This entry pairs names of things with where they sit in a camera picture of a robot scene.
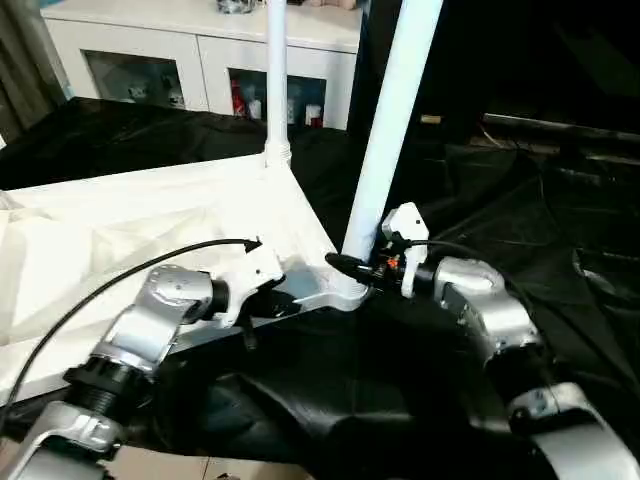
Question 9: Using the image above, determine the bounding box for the black cabinet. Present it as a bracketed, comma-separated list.
[355, 0, 640, 141]

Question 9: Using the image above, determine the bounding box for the grey object on cabinet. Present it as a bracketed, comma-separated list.
[218, 0, 263, 15]

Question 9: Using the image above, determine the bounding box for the red bottle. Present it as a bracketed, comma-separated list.
[230, 80, 247, 119]

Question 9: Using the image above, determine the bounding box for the white cabinet with glass doors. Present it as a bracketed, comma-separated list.
[42, 0, 363, 131]

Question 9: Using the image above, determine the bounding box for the black plastic mat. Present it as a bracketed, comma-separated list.
[0, 97, 640, 480]

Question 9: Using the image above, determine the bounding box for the grey curtain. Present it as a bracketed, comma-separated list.
[0, 0, 66, 141]

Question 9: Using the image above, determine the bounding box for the white plastic table leg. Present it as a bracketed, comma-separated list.
[340, 0, 444, 293]
[263, 0, 294, 169]

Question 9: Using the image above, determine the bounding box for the white plastic table top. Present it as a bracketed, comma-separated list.
[0, 150, 371, 401]

